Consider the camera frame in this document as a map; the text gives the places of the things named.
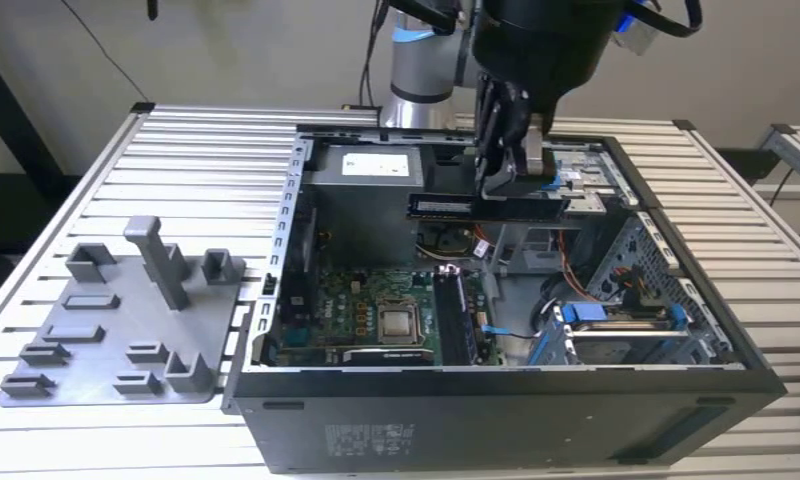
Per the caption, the black graphics card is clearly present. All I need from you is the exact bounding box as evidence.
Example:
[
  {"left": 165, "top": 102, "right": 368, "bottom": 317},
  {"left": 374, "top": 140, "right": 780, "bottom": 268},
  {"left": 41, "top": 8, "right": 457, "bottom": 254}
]
[{"left": 342, "top": 348, "right": 434, "bottom": 367}]

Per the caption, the black open PC case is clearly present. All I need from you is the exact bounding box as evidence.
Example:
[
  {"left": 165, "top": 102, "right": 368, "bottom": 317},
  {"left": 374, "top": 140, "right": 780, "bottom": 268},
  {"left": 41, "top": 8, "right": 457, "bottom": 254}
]
[{"left": 219, "top": 122, "right": 788, "bottom": 475}]

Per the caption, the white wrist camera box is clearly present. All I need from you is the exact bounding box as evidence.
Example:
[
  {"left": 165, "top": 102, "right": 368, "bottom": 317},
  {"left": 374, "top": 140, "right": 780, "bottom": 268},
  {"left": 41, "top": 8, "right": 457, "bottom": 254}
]
[{"left": 609, "top": 13, "right": 660, "bottom": 56}]

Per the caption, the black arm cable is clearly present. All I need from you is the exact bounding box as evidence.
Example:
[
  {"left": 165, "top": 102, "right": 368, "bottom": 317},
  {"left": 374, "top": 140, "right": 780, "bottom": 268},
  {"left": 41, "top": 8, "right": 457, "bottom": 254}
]
[{"left": 632, "top": 0, "right": 705, "bottom": 39}]

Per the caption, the blue data wire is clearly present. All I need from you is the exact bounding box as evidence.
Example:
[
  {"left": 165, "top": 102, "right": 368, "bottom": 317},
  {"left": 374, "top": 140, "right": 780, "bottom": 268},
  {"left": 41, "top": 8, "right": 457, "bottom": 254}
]
[{"left": 480, "top": 323, "right": 541, "bottom": 342}]

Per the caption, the black box behind table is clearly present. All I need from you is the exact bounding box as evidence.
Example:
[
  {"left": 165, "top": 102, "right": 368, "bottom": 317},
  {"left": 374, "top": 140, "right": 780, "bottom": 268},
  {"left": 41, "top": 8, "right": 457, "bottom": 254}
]
[{"left": 713, "top": 147, "right": 781, "bottom": 189}]

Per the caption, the grey parts rack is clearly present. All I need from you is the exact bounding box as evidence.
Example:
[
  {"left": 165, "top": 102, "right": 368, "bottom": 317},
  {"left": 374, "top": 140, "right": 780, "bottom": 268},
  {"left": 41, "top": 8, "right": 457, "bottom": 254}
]
[{"left": 0, "top": 217, "right": 247, "bottom": 407}]

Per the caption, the grey drive cage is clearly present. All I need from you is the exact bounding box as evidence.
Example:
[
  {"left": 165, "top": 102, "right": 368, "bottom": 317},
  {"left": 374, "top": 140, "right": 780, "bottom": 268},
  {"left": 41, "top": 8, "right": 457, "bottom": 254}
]
[{"left": 485, "top": 142, "right": 638, "bottom": 274}]

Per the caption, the blue disk carrier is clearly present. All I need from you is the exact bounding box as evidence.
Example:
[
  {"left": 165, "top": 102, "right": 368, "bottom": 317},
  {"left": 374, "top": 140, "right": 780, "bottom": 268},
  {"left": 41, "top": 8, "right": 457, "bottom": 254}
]
[{"left": 549, "top": 159, "right": 576, "bottom": 194}]

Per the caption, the silver CPU socket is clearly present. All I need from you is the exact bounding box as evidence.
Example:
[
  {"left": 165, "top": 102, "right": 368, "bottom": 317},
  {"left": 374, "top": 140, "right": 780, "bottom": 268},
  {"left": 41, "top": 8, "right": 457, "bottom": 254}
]
[{"left": 370, "top": 298, "right": 422, "bottom": 346}]

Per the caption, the grey power supply unit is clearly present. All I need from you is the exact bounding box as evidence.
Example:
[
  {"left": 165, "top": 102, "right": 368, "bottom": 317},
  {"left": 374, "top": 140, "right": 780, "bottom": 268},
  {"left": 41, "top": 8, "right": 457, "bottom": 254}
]
[{"left": 303, "top": 144, "right": 425, "bottom": 266}]

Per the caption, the orange yellow power wire bundle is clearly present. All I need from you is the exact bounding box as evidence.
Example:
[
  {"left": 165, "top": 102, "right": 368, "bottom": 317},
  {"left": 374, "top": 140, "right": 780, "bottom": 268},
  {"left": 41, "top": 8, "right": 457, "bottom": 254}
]
[{"left": 416, "top": 222, "right": 501, "bottom": 261}]

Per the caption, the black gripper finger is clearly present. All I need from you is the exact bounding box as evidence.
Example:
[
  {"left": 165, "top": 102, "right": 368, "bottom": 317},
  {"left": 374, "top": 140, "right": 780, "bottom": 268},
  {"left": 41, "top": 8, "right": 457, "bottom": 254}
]
[
  {"left": 489, "top": 82, "right": 556, "bottom": 200},
  {"left": 472, "top": 74, "right": 508, "bottom": 196}
]

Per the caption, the dark RAM stick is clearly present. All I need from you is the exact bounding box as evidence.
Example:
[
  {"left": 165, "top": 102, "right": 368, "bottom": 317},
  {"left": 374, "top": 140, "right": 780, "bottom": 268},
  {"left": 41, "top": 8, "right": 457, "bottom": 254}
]
[{"left": 406, "top": 192, "right": 570, "bottom": 224}]

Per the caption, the disk bay with blue rails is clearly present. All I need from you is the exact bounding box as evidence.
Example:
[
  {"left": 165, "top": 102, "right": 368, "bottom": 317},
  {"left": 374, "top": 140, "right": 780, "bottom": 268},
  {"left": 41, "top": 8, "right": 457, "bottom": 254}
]
[{"left": 530, "top": 301, "right": 734, "bottom": 369}]

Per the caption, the thin black wall cable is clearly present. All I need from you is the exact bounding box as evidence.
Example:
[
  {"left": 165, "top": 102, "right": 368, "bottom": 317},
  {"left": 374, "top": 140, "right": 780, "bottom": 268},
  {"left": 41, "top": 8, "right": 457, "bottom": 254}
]
[{"left": 62, "top": 0, "right": 151, "bottom": 104}]

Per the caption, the metal slat side table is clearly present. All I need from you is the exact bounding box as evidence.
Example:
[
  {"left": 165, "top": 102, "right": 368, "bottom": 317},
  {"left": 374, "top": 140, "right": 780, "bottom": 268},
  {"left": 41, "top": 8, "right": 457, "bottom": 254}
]
[{"left": 752, "top": 123, "right": 800, "bottom": 201}]

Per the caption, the green motherboard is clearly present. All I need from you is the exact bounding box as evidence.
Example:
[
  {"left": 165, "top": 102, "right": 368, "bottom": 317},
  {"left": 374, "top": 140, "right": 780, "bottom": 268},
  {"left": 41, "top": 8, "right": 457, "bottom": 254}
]
[{"left": 265, "top": 267, "right": 508, "bottom": 369}]

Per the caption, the black power cable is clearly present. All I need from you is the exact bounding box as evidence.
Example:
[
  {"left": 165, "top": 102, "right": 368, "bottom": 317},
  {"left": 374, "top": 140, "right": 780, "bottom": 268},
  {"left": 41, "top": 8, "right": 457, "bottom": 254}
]
[{"left": 357, "top": 0, "right": 386, "bottom": 110}]

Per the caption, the black cable loop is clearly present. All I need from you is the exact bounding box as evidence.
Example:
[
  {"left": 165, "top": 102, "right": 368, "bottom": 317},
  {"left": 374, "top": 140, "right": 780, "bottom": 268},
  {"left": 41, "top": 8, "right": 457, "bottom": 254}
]
[{"left": 536, "top": 278, "right": 569, "bottom": 326}]

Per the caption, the black diagonal pole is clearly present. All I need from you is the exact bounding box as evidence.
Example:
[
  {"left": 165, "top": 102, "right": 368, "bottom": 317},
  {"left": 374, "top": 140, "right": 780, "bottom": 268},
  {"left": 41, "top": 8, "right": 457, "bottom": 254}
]
[{"left": 0, "top": 32, "right": 65, "bottom": 176}]

